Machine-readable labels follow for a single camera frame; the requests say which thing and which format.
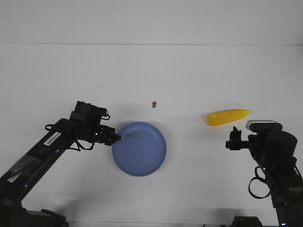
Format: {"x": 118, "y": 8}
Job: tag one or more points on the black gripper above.
{"x": 87, "y": 119}
{"x": 236, "y": 143}

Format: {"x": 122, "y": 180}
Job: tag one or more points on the yellow corn cob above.
{"x": 226, "y": 116}

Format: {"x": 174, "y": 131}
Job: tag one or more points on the blue round plate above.
{"x": 141, "y": 150}

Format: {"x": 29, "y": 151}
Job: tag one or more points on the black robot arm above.
{"x": 20, "y": 179}
{"x": 273, "y": 150}

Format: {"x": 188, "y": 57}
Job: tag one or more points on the small brown table chip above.
{"x": 154, "y": 104}

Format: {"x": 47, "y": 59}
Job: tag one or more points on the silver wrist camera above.
{"x": 263, "y": 125}

